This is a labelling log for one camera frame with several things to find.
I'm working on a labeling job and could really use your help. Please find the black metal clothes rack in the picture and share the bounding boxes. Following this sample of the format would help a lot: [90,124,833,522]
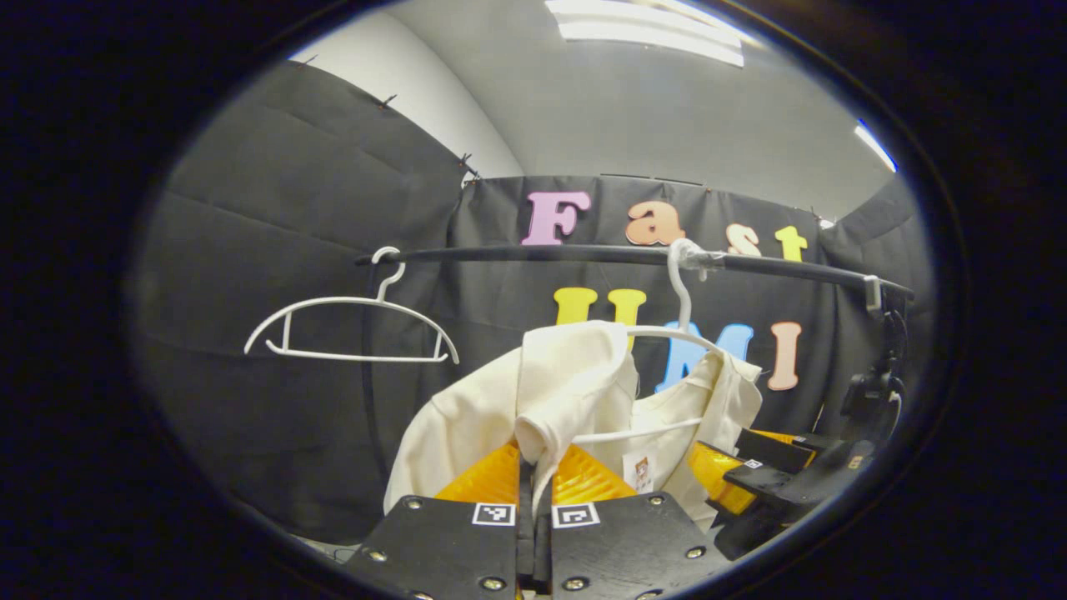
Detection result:
[354,244,915,493]

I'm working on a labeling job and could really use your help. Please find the small ceiling light panel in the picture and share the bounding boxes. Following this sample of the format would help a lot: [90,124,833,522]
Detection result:
[854,121,899,173]

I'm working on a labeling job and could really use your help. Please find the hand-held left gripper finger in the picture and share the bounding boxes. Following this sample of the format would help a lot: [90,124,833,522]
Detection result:
[535,444,736,600]
[344,440,536,600]

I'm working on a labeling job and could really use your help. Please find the white hanger with taped hook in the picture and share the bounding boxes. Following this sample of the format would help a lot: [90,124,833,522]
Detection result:
[571,238,728,445]

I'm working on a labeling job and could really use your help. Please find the black backdrop cloth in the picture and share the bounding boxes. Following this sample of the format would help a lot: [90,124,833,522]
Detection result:
[133,60,934,547]

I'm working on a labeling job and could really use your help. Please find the white plastic clothes hanger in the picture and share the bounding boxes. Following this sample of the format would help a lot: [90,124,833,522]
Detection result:
[243,246,461,365]

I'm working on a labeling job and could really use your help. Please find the cream button shirt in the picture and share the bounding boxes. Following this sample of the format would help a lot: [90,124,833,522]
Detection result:
[383,320,764,534]

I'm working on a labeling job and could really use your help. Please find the black clamp mount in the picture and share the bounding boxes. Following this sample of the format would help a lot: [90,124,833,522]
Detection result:
[840,275,911,443]

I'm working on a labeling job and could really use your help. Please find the large ceiling light panel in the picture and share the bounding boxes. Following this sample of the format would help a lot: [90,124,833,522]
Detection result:
[546,0,747,68]

